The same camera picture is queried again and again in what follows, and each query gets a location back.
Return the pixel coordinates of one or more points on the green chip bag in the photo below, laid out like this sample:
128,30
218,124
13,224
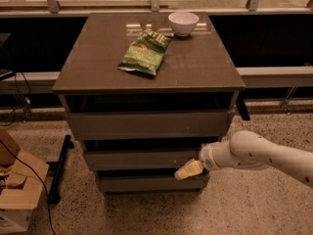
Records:
146,53

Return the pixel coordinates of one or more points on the grey drawer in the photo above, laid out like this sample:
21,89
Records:
92,126
139,159
150,184

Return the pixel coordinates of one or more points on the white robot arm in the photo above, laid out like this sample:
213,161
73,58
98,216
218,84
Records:
249,150

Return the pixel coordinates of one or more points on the cardboard box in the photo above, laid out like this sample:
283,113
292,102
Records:
22,175

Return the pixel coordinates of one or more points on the black stand leg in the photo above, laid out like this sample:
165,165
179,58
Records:
57,168

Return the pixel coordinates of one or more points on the grey drawer cabinet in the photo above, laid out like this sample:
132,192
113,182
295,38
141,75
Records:
196,75

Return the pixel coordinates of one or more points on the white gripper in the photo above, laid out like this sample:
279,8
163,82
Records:
206,158

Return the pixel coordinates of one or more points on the white bowl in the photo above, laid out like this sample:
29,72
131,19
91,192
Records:
183,23

